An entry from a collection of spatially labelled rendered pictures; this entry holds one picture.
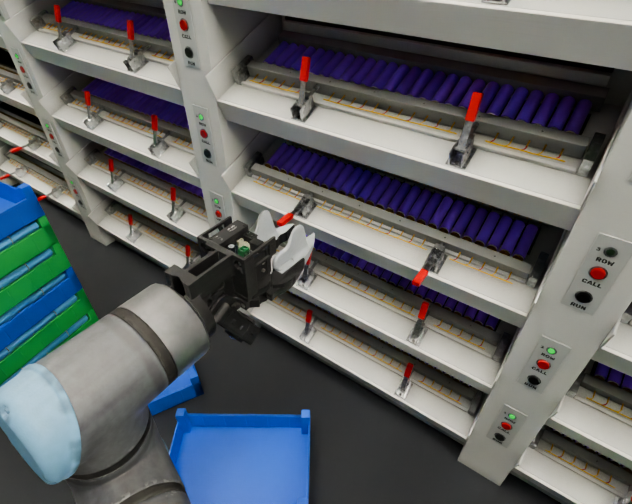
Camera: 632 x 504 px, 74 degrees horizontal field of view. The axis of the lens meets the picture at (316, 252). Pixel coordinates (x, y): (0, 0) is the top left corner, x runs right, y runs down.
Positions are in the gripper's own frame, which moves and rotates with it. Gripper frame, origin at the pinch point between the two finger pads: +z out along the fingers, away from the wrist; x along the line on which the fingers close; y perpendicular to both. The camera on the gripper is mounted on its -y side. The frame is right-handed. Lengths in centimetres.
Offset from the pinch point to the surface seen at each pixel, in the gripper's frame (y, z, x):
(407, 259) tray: -10.4, 17.4, -10.2
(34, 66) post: 2, 17, 100
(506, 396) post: -30.2, 16.9, -32.8
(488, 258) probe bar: -6.5, 20.6, -21.9
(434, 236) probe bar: -6.4, 20.8, -12.8
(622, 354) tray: -10.7, 16.7, -42.5
